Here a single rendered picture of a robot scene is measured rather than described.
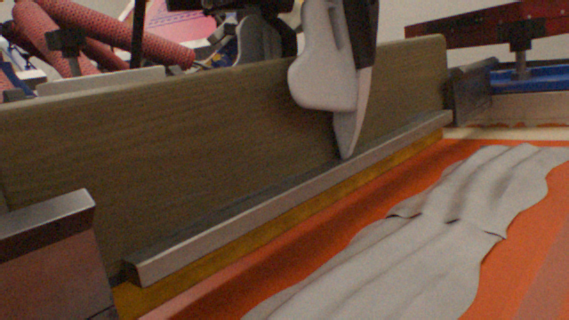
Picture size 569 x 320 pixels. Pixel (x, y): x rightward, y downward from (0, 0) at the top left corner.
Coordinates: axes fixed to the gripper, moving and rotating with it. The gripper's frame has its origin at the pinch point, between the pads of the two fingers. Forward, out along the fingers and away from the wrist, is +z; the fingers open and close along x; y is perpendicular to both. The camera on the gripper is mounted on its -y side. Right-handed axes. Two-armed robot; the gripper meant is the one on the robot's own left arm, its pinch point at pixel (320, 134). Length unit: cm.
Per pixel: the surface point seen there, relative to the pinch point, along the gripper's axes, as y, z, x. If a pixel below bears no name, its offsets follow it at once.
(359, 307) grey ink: 9.2, 4.6, 8.3
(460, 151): -15.6, 5.4, 2.9
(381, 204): -2.0, 5.3, 2.7
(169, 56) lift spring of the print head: -27, -10, -59
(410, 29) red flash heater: -106, -8, -45
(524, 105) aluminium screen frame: -25.3, 3.1, 5.9
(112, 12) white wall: -194, -82, -413
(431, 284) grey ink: 6.4, 4.7, 10.0
